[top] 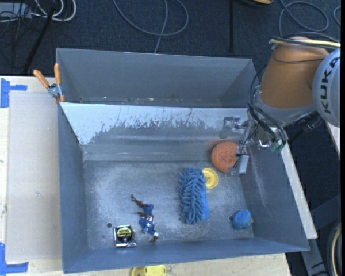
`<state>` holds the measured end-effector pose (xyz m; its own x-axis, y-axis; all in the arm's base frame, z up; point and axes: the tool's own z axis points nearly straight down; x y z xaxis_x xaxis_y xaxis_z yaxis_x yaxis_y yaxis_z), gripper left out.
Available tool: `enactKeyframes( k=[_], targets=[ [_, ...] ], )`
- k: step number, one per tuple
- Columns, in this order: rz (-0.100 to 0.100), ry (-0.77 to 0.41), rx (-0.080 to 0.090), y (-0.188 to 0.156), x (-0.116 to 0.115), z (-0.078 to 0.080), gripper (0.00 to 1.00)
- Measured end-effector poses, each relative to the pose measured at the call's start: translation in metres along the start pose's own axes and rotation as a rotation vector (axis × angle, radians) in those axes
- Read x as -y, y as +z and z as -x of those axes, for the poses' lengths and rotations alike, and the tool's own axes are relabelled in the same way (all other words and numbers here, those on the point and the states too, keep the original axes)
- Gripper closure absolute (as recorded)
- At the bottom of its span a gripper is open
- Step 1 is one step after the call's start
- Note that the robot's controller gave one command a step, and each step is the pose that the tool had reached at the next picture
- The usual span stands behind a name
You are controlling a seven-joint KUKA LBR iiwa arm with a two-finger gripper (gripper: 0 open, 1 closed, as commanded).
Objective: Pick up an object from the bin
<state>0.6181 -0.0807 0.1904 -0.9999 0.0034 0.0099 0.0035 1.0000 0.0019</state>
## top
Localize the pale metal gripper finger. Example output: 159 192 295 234
219 116 248 139
228 146 251 175

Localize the orange round sponge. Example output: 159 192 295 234
210 141 239 174

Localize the yellow plastic disc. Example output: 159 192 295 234
201 167 220 190

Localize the blue and green toy ball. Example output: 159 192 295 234
232 209 254 231

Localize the blue noodle duster mitt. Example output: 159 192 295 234
177 166 210 225

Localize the grey metal bin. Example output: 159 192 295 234
55 47 319 274

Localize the blue action figure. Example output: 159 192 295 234
130 194 160 244

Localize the black and yellow tape measure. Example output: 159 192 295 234
113 224 137 249

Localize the pale flat board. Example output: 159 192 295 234
5 90 64 263

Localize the black cylinder on white bracket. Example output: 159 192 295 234
287 110 341 158

